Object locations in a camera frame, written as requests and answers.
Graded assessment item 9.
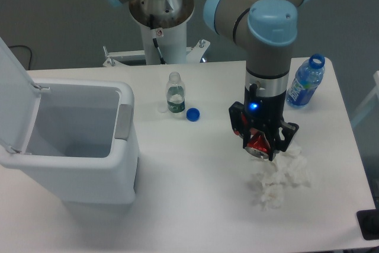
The crumpled white tissue paper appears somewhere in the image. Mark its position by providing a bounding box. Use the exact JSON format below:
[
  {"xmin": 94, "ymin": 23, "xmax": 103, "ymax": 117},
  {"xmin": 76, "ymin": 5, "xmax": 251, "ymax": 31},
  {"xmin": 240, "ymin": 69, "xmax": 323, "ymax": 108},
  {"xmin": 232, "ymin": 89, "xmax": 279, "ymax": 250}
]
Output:
[{"xmin": 248, "ymin": 142, "xmax": 313, "ymax": 210}]

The red soda can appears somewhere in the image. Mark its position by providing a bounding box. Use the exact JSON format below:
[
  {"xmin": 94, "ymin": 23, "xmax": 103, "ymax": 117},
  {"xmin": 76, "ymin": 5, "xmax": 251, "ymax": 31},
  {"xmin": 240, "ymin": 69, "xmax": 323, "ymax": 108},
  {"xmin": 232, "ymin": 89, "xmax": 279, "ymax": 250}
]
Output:
[{"xmin": 244, "ymin": 116, "xmax": 272, "ymax": 159}]

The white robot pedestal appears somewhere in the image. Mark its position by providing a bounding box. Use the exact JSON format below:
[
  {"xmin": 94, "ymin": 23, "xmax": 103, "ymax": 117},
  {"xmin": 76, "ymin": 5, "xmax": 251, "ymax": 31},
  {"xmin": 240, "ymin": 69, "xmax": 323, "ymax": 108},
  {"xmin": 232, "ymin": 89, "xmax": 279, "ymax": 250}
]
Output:
[{"xmin": 102, "ymin": 0, "xmax": 210, "ymax": 67}]

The blue plastic bottle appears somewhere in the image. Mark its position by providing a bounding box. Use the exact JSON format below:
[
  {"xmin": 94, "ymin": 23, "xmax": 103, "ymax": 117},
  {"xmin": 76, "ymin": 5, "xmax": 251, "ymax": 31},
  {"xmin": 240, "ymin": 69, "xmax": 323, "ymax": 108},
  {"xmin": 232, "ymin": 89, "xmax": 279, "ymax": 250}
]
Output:
[{"xmin": 286, "ymin": 53, "xmax": 325, "ymax": 108}]

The white trash can lid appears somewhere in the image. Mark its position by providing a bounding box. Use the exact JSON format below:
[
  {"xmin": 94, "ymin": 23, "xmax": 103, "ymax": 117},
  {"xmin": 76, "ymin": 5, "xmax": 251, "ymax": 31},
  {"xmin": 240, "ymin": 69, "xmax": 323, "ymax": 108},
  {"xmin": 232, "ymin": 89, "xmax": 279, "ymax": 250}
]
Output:
[{"xmin": 1, "ymin": 40, "xmax": 49, "ymax": 153}]

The black cable on floor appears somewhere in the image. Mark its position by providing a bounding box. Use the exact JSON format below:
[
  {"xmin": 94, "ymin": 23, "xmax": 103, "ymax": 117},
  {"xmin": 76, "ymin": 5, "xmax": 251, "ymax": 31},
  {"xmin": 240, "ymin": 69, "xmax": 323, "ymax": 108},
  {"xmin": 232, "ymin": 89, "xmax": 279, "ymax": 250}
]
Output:
[{"xmin": 8, "ymin": 45, "xmax": 33, "ymax": 71}]

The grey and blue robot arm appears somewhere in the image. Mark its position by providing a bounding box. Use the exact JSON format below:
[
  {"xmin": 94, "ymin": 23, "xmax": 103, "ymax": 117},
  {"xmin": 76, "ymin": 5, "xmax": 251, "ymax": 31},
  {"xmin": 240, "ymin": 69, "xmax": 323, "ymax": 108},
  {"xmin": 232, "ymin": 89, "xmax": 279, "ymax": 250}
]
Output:
[{"xmin": 108, "ymin": 0, "xmax": 309, "ymax": 160}]

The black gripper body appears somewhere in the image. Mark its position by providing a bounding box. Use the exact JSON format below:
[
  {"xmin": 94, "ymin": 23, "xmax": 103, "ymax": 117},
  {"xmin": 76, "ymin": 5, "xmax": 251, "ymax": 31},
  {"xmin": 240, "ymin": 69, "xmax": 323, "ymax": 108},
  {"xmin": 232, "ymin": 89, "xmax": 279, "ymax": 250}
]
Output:
[{"xmin": 244, "ymin": 84, "xmax": 285, "ymax": 149}]

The white trash can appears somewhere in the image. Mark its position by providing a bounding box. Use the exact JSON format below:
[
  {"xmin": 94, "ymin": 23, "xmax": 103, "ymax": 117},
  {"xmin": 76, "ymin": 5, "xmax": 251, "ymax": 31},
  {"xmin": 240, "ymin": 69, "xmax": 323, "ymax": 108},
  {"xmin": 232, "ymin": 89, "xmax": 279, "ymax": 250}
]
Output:
[{"xmin": 1, "ymin": 78, "xmax": 139, "ymax": 204}]

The clear green-label plastic bottle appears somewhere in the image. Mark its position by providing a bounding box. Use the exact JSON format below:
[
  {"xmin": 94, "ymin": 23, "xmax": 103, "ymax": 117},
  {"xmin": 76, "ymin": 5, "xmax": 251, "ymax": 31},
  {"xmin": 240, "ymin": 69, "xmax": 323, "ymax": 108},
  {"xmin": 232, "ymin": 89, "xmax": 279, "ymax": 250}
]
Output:
[{"xmin": 166, "ymin": 72, "xmax": 185, "ymax": 116}]

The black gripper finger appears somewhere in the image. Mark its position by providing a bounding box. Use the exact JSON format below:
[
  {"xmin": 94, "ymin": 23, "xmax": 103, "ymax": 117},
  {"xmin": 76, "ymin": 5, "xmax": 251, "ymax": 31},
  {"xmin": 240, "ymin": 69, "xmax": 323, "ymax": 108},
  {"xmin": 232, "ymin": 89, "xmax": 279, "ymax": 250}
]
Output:
[
  {"xmin": 229, "ymin": 101, "xmax": 248, "ymax": 148},
  {"xmin": 272, "ymin": 121, "xmax": 299, "ymax": 159}
]

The black device at table edge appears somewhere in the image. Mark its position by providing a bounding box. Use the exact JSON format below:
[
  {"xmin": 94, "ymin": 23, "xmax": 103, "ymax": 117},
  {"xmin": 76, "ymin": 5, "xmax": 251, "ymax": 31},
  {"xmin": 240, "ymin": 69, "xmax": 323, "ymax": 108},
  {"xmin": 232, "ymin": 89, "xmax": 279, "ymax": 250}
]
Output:
[{"xmin": 356, "ymin": 209, "xmax": 378, "ymax": 241}]

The white bottle cap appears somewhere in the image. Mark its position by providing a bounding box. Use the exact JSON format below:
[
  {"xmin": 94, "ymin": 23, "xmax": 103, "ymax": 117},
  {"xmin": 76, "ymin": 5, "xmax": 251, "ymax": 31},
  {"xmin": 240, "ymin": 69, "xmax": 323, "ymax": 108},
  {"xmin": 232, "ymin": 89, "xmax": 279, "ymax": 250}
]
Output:
[{"xmin": 157, "ymin": 105, "xmax": 168, "ymax": 113}]

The blue bottle cap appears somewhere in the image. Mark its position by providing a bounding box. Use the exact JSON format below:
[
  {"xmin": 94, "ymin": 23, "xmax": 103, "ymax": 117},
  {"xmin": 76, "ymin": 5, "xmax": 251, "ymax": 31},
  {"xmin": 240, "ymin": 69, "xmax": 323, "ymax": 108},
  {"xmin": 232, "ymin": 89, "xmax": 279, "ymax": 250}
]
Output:
[{"xmin": 186, "ymin": 107, "xmax": 200, "ymax": 122}]

